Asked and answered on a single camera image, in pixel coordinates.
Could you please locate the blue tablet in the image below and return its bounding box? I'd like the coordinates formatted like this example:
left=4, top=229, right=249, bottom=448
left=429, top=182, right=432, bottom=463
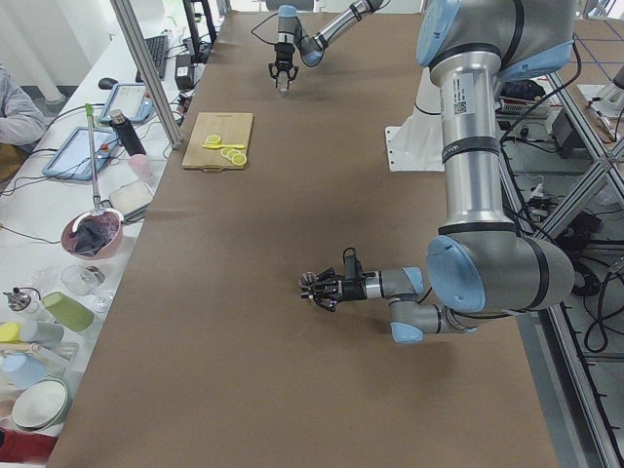
left=98, top=83, right=153, bottom=125
left=42, top=127, right=118, bottom=181

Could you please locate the green plastic cup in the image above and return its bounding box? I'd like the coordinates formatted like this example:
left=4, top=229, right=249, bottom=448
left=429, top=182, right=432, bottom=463
left=42, top=292, right=95, bottom=332

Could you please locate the clear wine glass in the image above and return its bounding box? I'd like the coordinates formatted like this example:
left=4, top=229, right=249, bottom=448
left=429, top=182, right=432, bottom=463
left=60, top=265, right=114, bottom=314

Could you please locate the light blue cup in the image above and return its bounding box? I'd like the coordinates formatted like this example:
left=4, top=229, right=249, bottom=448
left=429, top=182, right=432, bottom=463
left=1, top=353, right=48, bottom=390

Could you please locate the pink plastic cup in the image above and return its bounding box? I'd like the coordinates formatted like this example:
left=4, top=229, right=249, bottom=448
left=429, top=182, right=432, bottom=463
left=128, top=154, right=153, bottom=183

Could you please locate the steel jigger measuring cup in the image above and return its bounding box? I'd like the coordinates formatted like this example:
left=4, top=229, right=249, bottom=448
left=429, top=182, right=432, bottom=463
left=298, top=272, right=317, bottom=299

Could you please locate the wooden cutting board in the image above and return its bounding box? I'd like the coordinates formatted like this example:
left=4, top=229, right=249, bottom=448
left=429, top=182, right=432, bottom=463
left=181, top=112, right=254, bottom=172

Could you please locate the aluminium frame post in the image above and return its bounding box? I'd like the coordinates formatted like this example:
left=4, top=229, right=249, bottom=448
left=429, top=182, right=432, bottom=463
left=110, top=0, right=182, bottom=149

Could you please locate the blue tablet near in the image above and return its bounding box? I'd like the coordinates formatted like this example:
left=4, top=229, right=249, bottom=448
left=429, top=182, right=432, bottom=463
left=42, top=127, right=118, bottom=181

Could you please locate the blue tablet far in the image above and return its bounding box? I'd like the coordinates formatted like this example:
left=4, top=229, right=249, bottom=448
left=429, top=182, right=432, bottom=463
left=98, top=83, right=153, bottom=125

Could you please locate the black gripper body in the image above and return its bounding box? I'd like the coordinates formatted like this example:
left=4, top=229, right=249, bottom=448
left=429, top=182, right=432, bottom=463
left=336, top=272, right=367, bottom=302
left=273, top=42, right=295, bottom=71

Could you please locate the white square container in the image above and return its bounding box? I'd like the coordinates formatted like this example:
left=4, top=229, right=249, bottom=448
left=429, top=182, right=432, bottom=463
left=109, top=180, right=153, bottom=219

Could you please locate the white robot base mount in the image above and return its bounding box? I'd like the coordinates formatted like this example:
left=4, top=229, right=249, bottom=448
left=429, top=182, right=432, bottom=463
left=385, top=68, right=444, bottom=172

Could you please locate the black keyboard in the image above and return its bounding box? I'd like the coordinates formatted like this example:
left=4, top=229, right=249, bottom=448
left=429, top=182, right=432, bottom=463
left=144, top=34, right=169, bottom=81

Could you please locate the black water bottle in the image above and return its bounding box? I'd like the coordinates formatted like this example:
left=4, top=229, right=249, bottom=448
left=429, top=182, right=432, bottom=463
left=109, top=109, right=145, bottom=156

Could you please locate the clear glass cup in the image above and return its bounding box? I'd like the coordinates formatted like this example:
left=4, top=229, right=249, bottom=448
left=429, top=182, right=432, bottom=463
left=276, top=76, right=290, bottom=96

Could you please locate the yellow plastic knife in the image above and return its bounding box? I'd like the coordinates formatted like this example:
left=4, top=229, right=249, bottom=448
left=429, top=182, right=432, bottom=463
left=219, top=143, right=247, bottom=149

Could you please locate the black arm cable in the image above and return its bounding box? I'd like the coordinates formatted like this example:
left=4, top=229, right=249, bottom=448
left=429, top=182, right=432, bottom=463
left=251, top=12, right=280, bottom=48
left=341, top=247, right=365, bottom=274

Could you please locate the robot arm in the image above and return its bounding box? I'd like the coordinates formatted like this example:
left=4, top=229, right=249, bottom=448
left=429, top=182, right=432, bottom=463
left=299, top=1, right=576, bottom=343
left=267, top=0, right=387, bottom=93

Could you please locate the white green bowl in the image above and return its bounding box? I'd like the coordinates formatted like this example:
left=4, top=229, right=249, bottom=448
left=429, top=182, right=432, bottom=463
left=12, top=378, right=72, bottom=431

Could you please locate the pink bowl with cloth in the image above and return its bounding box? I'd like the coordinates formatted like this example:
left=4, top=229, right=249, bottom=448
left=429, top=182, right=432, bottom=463
left=60, top=209, right=123, bottom=260

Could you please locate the lemon slice top near knife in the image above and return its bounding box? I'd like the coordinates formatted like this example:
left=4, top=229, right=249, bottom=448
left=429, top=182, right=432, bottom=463
left=204, top=135, right=221, bottom=146

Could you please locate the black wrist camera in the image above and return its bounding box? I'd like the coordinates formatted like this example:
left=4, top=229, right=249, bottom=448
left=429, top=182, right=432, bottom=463
left=343, top=254, right=363, bottom=282

